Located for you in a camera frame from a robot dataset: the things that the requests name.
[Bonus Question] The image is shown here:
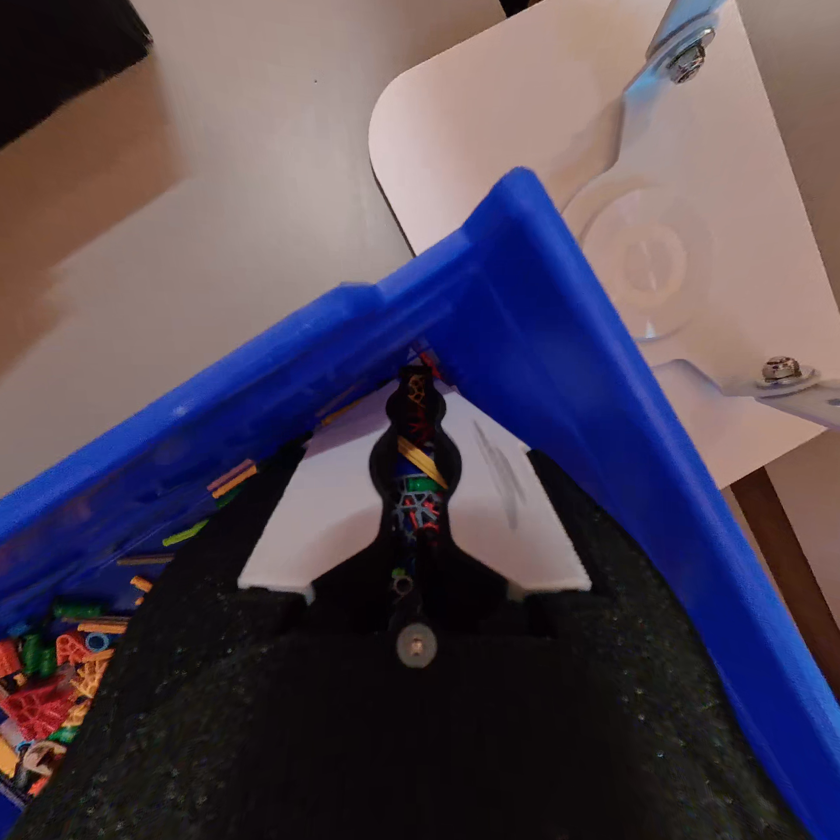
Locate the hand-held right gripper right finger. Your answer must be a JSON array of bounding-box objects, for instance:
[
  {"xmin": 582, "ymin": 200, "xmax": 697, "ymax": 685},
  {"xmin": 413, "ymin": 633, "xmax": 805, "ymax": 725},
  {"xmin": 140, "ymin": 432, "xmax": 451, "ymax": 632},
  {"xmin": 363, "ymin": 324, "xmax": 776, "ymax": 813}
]
[{"xmin": 419, "ymin": 365, "xmax": 593, "ymax": 595}]

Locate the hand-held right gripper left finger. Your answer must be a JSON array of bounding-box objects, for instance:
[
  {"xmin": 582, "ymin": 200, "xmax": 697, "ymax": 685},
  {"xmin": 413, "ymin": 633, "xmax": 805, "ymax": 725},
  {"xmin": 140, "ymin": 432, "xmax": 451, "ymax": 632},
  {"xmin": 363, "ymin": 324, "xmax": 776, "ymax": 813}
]
[{"xmin": 236, "ymin": 365, "xmax": 420, "ymax": 597}]

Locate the blue plastic parts bin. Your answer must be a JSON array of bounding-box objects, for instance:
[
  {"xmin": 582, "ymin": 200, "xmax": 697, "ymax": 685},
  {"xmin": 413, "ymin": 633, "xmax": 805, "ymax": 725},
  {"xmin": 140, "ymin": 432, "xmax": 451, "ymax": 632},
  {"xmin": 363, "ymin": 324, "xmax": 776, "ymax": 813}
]
[{"xmin": 0, "ymin": 167, "xmax": 840, "ymax": 840}]

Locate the pile of colourful construction pieces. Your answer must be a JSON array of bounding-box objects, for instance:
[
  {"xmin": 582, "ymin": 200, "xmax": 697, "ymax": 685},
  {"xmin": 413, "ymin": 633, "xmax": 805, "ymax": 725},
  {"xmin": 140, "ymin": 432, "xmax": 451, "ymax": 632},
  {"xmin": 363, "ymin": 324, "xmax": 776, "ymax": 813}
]
[{"xmin": 0, "ymin": 341, "xmax": 460, "ymax": 805}]

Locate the metal bolt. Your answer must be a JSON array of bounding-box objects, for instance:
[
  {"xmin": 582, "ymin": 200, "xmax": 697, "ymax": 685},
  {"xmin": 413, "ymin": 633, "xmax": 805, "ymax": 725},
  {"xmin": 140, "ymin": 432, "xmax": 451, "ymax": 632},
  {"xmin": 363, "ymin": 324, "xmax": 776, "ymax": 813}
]
[
  {"xmin": 760, "ymin": 354, "xmax": 803, "ymax": 389},
  {"xmin": 666, "ymin": 29, "xmax": 711, "ymax": 84}
]

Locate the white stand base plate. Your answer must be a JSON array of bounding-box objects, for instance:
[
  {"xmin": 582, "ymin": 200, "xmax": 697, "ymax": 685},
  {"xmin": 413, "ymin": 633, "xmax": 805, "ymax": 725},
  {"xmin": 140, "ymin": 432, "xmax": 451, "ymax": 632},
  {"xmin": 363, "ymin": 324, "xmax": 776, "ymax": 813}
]
[{"xmin": 367, "ymin": 0, "xmax": 828, "ymax": 490}]

